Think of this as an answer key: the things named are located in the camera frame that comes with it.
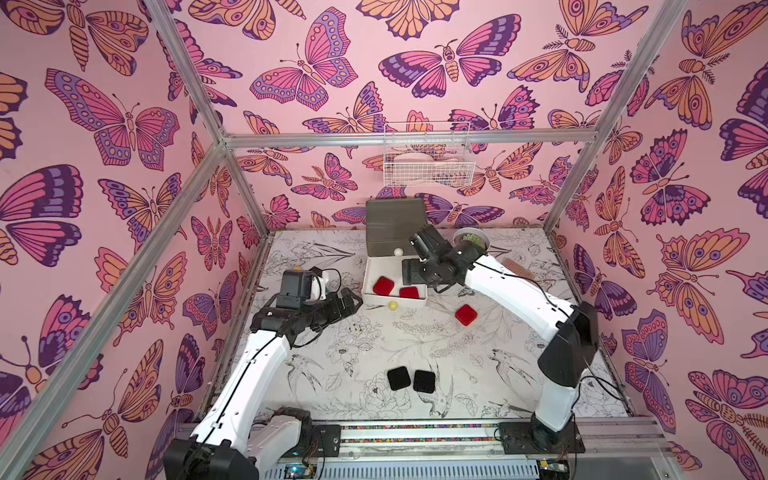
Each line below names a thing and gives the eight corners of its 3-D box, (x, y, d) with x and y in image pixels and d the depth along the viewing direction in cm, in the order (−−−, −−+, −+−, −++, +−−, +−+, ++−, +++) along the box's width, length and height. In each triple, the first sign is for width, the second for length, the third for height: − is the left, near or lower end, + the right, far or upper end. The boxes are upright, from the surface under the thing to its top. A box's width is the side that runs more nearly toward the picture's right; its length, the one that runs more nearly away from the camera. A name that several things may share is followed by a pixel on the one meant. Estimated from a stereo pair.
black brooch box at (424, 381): (413, 393, 83) (414, 391, 81) (412, 373, 86) (413, 370, 84) (435, 393, 83) (436, 390, 81) (433, 373, 86) (434, 370, 84)
